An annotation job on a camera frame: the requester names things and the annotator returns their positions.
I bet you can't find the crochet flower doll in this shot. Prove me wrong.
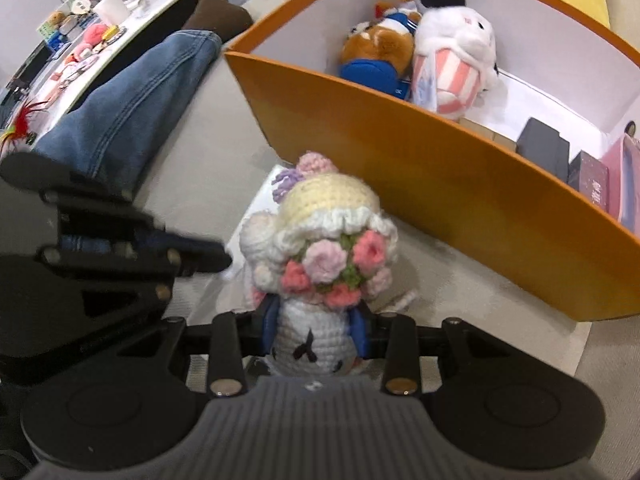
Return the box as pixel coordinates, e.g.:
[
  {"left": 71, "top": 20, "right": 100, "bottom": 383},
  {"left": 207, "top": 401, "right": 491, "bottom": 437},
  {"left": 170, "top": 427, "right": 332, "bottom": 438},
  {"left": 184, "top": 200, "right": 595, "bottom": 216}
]
[{"left": 239, "top": 152, "right": 398, "bottom": 377}]

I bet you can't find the dark grey box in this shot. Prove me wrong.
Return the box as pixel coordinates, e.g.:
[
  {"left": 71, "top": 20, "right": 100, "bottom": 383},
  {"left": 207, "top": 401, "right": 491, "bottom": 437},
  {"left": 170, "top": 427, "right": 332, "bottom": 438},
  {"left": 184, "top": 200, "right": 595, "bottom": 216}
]
[{"left": 516, "top": 117, "right": 570, "bottom": 182}]

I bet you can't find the brown dog plush toy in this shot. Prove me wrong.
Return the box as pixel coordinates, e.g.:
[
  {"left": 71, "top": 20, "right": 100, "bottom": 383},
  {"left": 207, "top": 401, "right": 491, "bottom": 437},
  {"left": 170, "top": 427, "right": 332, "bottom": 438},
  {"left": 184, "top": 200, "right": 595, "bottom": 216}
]
[{"left": 338, "top": 0, "right": 422, "bottom": 101}]

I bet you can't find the white striped plush toy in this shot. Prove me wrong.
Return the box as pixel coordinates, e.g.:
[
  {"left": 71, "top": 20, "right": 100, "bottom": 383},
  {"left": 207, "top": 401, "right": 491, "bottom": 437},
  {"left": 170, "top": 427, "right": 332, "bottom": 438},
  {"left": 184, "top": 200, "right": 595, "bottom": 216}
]
[{"left": 411, "top": 0, "right": 498, "bottom": 120}]

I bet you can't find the person leg in jeans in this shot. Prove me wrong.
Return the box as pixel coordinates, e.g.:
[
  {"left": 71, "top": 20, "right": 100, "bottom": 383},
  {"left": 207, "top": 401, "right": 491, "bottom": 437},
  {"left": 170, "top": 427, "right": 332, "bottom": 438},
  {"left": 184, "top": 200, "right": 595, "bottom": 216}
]
[{"left": 34, "top": 29, "right": 222, "bottom": 195}]

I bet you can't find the red feather toy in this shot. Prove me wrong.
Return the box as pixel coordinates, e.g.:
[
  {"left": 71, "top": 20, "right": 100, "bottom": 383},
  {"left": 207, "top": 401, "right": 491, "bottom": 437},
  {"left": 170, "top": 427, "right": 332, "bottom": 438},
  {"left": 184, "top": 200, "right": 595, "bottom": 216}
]
[{"left": 1, "top": 100, "right": 49, "bottom": 155}]

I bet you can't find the orange storage box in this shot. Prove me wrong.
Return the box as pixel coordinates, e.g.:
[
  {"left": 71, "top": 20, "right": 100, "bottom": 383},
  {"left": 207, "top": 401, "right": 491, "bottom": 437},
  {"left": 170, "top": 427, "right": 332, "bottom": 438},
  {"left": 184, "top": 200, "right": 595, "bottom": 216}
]
[{"left": 227, "top": 0, "right": 639, "bottom": 321}]

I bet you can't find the brown cardboard box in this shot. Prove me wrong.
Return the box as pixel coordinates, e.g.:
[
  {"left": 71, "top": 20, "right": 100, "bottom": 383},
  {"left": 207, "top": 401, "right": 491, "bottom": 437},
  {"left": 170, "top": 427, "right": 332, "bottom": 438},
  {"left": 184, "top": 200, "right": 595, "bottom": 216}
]
[{"left": 458, "top": 117, "right": 516, "bottom": 153}]

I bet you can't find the white marble coffee table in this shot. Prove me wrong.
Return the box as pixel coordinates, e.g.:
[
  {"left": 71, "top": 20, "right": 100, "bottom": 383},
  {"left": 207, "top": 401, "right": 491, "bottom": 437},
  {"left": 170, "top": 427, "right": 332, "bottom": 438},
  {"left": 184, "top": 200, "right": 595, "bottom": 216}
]
[{"left": 1, "top": 0, "right": 198, "bottom": 136}]

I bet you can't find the pink plush toy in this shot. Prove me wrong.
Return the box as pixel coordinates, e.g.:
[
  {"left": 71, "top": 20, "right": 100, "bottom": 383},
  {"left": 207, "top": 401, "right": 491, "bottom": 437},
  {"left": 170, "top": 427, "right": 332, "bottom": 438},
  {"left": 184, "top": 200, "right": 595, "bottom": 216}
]
[{"left": 73, "top": 22, "right": 110, "bottom": 61}]

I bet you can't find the white paper roll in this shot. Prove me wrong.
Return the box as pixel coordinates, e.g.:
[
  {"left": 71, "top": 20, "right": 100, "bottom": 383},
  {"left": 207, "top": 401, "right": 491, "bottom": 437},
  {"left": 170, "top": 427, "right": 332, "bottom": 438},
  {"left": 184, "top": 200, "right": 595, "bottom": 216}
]
[{"left": 93, "top": 0, "right": 131, "bottom": 25}]

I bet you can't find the brown sock foot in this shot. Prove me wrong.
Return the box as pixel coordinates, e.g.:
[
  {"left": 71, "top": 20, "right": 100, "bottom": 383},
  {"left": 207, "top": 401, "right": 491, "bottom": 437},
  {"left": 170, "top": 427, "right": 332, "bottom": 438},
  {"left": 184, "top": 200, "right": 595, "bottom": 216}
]
[{"left": 182, "top": 0, "right": 254, "bottom": 44}]

